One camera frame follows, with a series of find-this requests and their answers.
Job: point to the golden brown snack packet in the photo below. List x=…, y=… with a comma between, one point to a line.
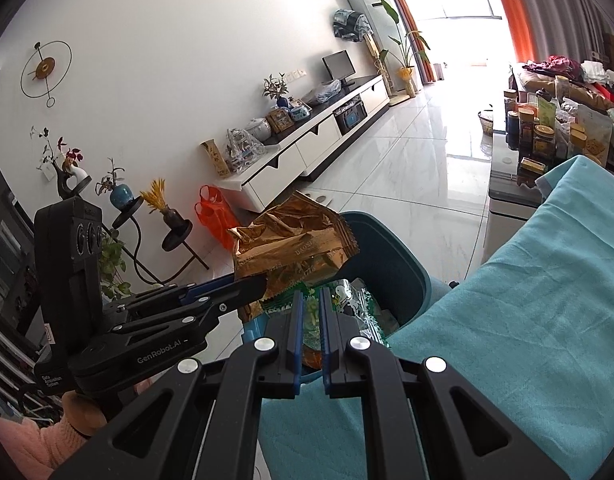
x=292, y=245

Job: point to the small grey waste bin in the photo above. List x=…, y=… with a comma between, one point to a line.
x=438, y=71

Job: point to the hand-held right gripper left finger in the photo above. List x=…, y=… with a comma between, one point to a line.
x=299, y=340

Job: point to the yellow wheat dark vase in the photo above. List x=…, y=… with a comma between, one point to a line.
x=173, y=217

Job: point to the white lidded jar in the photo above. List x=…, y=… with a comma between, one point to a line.
x=258, y=130

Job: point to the dark metal rack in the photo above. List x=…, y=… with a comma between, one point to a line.
x=7, y=285

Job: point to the ship model in bag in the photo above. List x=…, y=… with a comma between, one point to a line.
x=243, y=150

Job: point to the green snack packet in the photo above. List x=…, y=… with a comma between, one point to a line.
x=357, y=310

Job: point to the gold floor vase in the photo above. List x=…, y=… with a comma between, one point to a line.
x=376, y=65

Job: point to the white standing air conditioner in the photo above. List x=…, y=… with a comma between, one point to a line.
x=372, y=2

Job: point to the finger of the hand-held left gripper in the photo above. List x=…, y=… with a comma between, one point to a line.
x=207, y=285
x=237, y=292

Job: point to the covered standing fan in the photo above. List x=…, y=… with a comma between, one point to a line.
x=351, y=25

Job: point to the picture frame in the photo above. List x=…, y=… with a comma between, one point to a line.
x=279, y=121

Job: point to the orange plastic bag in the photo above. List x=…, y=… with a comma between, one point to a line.
x=217, y=217

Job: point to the red leaf plant vase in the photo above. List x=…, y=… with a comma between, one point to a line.
x=67, y=170

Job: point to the teal trash bin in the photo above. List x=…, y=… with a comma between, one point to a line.
x=387, y=260

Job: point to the plant in teal vase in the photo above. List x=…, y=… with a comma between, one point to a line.
x=121, y=195

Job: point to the group of food jars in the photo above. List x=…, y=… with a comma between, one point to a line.
x=532, y=130

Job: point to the clear plastic bag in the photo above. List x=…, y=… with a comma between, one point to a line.
x=323, y=92

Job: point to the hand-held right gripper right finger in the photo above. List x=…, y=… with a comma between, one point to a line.
x=325, y=340

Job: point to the black metal plant stand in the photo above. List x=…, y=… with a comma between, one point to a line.
x=179, y=240

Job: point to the white clothes pile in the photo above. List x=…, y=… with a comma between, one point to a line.
x=599, y=72

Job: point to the woven basket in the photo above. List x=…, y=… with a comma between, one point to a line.
x=486, y=121

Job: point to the black monitor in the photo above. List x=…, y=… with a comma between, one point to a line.
x=338, y=66

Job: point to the brown bamboo tube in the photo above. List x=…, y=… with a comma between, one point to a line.
x=216, y=159

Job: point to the tall leafy potted plant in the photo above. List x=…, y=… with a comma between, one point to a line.
x=407, y=45

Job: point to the kraft paper bag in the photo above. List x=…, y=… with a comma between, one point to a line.
x=592, y=137

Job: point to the green trailing plant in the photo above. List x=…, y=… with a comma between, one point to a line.
x=114, y=265

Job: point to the person's left forearm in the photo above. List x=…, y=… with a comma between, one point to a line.
x=27, y=445

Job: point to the small plant blue vase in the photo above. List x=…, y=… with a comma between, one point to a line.
x=277, y=91

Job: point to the white black tv cabinet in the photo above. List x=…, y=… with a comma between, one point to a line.
x=312, y=145

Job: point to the glass coffee table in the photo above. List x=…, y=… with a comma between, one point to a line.
x=512, y=195

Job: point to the white wall socket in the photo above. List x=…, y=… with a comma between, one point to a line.
x=297, y=75

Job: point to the maroon clothes pile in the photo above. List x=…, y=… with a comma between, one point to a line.
x=552, y=66

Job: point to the person's left hand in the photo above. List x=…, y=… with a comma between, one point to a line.
x=84, y=412

